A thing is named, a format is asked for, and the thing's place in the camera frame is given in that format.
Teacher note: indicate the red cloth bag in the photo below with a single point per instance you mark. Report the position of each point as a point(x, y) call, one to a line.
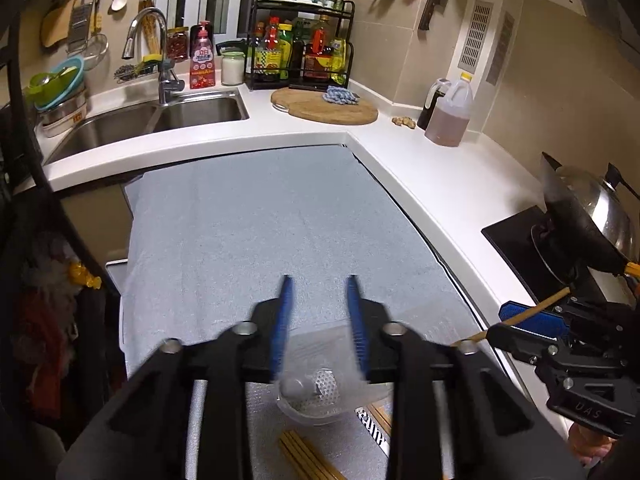
point(45, 340)

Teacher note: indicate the grey textured cloth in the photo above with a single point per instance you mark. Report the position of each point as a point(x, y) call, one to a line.
point(260, 220)

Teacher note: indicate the black wok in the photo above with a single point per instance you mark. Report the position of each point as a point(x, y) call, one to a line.
point(570, 220)

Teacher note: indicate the stainless steel wok lid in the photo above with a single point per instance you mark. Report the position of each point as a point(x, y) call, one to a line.
point(600, 205)

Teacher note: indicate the stainless steel pot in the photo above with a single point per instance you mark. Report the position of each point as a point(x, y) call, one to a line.
point(62, 120)

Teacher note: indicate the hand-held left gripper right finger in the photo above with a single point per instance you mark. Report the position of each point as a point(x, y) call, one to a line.
point(357, 320)

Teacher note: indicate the blue plastic basin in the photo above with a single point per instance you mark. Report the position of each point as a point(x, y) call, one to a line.
point(67, 85)

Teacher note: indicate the metal mesh strainer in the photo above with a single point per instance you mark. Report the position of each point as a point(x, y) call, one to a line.
point(95, 52)

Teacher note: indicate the slotted metal piece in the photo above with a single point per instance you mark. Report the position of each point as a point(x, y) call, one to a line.
point(374, 430)

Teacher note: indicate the round wooden cutting board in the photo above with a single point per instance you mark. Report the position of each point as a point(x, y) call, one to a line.
point(310, 110)

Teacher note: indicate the black glass stove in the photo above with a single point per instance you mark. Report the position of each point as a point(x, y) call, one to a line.
point(515, 245)

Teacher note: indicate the steel wool scrubber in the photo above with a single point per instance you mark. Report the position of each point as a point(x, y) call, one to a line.
point(131, 71)

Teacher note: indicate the person's right hand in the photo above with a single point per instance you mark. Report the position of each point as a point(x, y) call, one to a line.
point(592, 447)

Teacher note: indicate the bundle of upright chopsticks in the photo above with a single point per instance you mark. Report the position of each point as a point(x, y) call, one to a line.
point(151, 30)

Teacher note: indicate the yellow green sink caddy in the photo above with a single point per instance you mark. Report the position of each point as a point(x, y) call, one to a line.
point(152, 58)

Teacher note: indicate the hanging wooden board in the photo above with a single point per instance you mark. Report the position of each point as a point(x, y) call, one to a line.
point(52, 27)

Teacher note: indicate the red dish soap bottle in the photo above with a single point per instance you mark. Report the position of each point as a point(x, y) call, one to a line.
point(202, 65)

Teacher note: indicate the green plastic colander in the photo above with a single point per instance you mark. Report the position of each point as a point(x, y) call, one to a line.
point(42, 85)

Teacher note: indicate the chrome kitchen faucet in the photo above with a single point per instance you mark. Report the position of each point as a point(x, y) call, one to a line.
point(165, 70)

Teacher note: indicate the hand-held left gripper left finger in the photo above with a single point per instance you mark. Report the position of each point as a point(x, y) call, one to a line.
point(282, 320)

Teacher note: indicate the clear plastic utensil holder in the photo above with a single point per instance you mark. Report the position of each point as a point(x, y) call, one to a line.
point(325, 350)

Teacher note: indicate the white jar green lid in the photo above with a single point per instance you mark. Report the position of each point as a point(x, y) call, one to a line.
point(232, 70)

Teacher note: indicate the red chili jar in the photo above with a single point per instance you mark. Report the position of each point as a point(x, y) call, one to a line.
point(178, 45)

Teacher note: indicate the black metal rack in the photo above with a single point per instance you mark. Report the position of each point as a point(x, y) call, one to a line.
point(30, 200)

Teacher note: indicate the blue knitted dishcloth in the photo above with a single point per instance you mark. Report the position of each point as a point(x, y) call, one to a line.
point(341, 96)

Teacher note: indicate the metal grater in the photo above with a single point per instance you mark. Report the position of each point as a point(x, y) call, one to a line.
point(80, 25)

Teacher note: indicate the cooking oil jug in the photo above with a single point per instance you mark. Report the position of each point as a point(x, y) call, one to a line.
point(450, 120)

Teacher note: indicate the ginger root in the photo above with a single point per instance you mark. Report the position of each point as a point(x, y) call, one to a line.
point(403, 122)

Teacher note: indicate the row of sauce bottles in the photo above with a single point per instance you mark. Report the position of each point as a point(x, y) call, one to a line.
point(315, 55)

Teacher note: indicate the wide white vent grille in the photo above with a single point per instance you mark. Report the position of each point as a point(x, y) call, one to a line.
point(475, 35)

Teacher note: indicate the narrow grey vent grille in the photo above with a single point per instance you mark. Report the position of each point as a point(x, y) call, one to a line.
point(500, 50)

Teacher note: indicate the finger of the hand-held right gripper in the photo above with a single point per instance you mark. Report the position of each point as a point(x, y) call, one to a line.
point(535, 320)
point(520, 345)

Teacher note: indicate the stainless steel double sink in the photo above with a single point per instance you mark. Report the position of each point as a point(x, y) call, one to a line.
point(150, 120)

